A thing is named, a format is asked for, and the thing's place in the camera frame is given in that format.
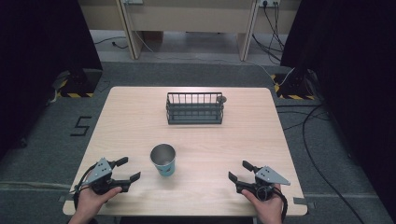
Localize long black floor cable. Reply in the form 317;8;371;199
275;104;367;224

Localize black wire basket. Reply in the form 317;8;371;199
165;91;226;126

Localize black curtain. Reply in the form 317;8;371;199
279;0;396;220
0;0;104;160

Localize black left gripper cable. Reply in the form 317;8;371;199
72;163;98;210

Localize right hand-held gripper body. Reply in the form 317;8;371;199
235;165;291;202

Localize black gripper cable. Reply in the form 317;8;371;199
72;163;98;210
274;186;290;224

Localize black hanging power cables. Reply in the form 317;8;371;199
251;3;287;65

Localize person's right hand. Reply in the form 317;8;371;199
241;183;284;224

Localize steel cup with blue sleeve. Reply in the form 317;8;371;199
149;143;177;177

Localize beige wooden desk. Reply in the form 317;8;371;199
78;0;303;62

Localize person's left hand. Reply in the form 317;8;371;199
73;186;123;224

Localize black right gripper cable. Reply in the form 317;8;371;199
274;186;290;224

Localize black floor cable with plug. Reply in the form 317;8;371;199
93;36;129;50

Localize stand base with hazard tape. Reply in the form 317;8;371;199
270;68;317;101
51;68;104;99

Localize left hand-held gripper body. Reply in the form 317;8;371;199
81;157;131;196

